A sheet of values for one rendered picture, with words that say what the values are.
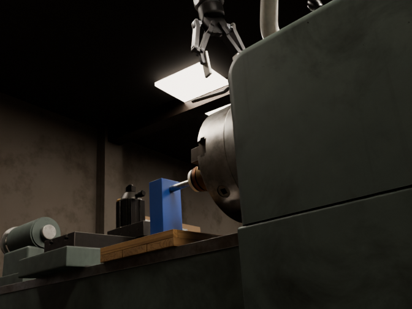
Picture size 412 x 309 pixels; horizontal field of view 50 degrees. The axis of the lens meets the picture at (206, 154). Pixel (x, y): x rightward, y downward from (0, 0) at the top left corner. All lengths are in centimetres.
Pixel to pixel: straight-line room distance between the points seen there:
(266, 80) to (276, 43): 8
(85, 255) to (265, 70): 78
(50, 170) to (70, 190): 34
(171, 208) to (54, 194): 392
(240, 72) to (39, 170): 433
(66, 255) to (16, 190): 362
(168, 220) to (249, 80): 56
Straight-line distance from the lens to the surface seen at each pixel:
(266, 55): 95
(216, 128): 107
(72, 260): 136
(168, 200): 135
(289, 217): 82
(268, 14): 150
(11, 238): 210
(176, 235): 108
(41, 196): 510
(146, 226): 150
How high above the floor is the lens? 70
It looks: 20 degrees up
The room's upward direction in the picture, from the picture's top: 4 degrees counter-clockwise
